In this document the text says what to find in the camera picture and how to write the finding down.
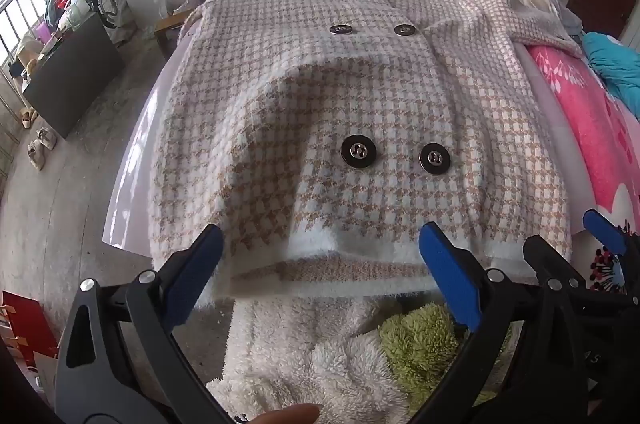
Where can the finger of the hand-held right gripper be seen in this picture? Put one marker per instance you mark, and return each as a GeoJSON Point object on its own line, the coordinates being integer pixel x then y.
{"type": "Point", "coordinates": [605, 231]}
{"type": "Point", "coordinates": [545, 259]}

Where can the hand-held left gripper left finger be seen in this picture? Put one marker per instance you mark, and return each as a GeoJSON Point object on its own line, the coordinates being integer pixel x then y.
{"type": "Point", "coordinates": [200, 266]}

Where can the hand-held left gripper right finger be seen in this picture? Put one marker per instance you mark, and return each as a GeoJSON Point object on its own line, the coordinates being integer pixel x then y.
{"type": "Point", "coordinates": [450, 276]}

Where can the beige white houndstooth coat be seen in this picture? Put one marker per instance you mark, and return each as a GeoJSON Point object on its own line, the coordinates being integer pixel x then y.
{"type": "Point", "coordinates": [350, 93]}

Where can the person's left hand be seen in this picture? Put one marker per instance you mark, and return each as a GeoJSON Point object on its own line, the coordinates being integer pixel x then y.
{"type": "Point", "coordinates": [290, 415]}

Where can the glossy pink mat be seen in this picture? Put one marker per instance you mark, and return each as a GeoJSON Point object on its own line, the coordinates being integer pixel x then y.
{"type": "Point", "coordinates": [145, 163]}

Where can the pink floral blanket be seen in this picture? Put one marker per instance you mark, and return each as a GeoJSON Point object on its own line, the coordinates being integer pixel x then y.
{"type": "Point", "coordinates": [585, 103]}

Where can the white and green fleece robe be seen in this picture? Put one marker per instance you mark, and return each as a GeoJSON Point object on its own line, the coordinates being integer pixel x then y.
{"type": "Point", "coordinates": [310, 354]}

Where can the teal blanket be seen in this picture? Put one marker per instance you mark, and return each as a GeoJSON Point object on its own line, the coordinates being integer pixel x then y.
{"type": "Point", "coordinates": [620, 63]}

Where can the red box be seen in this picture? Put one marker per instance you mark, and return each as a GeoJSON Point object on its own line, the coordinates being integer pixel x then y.
{"type": "Point", "coordinates": [25, 319]}

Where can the beige shoe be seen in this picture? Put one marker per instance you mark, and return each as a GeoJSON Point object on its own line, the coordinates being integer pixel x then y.
{"type": "Point", "coordinates": [36, 156]}
{"type": "Point", "coordinates": [48, 137]}

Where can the dark cabinet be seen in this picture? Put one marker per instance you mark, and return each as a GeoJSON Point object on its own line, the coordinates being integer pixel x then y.
{"type": "Point", "coordinates": [75, 73]}

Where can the low wooden stool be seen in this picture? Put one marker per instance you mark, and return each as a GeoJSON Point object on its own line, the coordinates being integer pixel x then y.
{"type": "Point", "coordinates": [167, 23]}

